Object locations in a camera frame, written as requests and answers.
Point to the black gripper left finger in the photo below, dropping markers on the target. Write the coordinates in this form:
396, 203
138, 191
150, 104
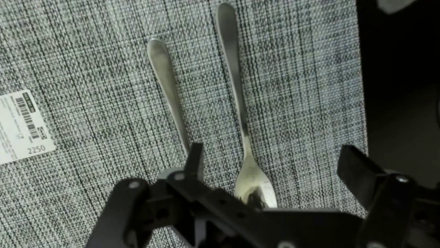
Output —
210, 219

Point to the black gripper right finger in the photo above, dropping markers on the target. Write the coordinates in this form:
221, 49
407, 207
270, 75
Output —
400, 213

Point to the silver fork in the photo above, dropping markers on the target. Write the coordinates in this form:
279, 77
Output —
252, 185

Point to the silver spoon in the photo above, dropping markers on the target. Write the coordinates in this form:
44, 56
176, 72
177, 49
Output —
161, 64

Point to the grey woven placemat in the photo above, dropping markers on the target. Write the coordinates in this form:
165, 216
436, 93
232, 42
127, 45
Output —
87, 67

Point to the white barcode label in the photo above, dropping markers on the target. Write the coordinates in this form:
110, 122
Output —
22, 129

